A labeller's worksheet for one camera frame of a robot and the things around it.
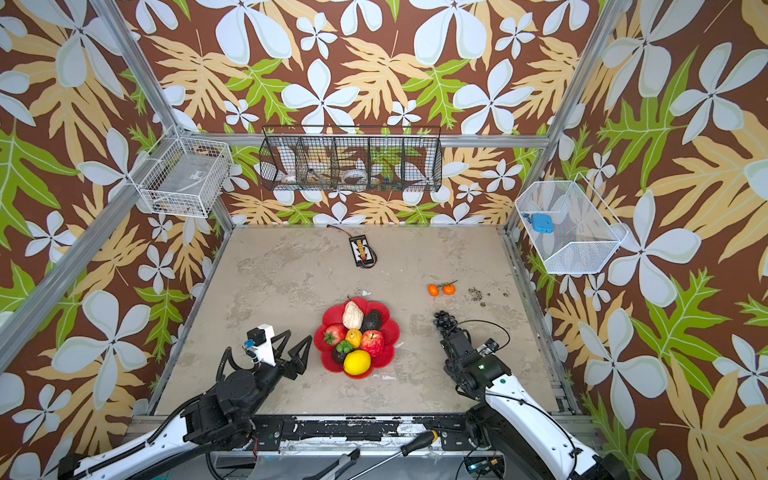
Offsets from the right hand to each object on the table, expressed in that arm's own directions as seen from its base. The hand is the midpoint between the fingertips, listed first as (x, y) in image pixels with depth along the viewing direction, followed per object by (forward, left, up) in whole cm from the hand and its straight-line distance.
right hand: (451, 369), depth 84 cm
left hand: (+4, +40, +15) cm, 43 cm away
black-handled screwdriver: (-18, +11, 0) cm, 21 cm away
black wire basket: (+59, +19, +30) cm, 69 cm away
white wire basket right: (+30, -35, +25) cm, 53 cm away
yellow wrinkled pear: (+9, +28, +4) cm, 29 cm away
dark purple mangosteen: (+4, +31, +5) cm, 32 cm away
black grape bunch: (+13, 0, +2) cm, 13 cm away
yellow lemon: (0, +26, +5) cm, 27 cm away
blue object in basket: (+34, -28, +24) cm, 50 cm away
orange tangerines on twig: (+26, -3, +1) cm, 26 cm away
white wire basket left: (+46, +78, +34) cm, 96 cm away
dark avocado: (+13, +22, +4) cm, 26 cm away
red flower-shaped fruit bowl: (+10, +34, +5) cm, 36 cm away
